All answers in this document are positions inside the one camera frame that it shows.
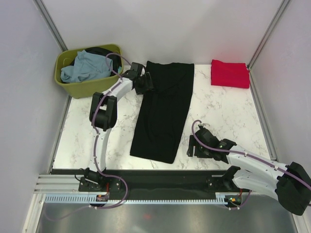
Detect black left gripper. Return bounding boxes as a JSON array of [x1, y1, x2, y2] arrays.
[[135, 73, 156, 96]]

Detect black t shirt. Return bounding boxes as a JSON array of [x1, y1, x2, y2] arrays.
[[130, 61, 195, 164]]

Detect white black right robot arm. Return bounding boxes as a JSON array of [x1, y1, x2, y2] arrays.
[[187, 125, 311, 216]]

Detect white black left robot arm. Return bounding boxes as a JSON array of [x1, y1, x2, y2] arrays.
[[84, 63, 154, 191]]

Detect black garment in bin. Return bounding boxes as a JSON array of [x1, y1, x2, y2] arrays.
[[85, 47, 122, 73]]

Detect light blue t shirt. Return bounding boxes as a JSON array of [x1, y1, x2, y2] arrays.
[[60, 50, 114, 83]]

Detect folded red t shirt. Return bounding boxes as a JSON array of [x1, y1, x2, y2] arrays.
[[211, 59, 250, 89]]

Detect olive green plastic bin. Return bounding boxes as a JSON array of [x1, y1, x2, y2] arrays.
[[54, 44, 123, 99]]

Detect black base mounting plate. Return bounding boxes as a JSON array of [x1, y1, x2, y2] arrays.
[[77, 169, 253, 201]]

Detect left aluminium corner post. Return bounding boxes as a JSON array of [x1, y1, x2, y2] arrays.
[[34, 0, 68, 51]]

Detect aluminium corner post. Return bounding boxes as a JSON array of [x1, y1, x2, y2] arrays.
[[34, 0, 68, 51], [245, 0, 292, 70]]

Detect aluminium front rail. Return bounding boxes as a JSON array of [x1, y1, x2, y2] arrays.
[[34, 174, 79, 194]]

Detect slotted cable duct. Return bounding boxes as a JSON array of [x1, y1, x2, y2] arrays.
[[44, 194, 237, 205]]

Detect right aluminium corner post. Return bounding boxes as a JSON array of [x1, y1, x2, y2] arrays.
[[245, 0, 292, 70]]

